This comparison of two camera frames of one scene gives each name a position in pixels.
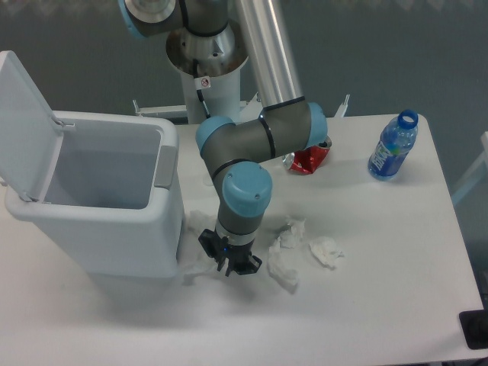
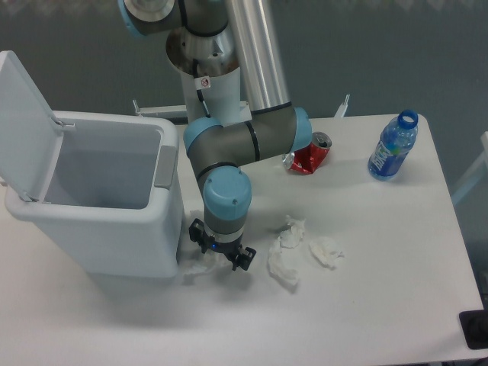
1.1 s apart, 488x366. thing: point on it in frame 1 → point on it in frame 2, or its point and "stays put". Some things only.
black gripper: (239, 256) → (198, 233)
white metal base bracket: (248, 110) stays put
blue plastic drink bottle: (397, 137) stays put
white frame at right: (479, 172) stays put
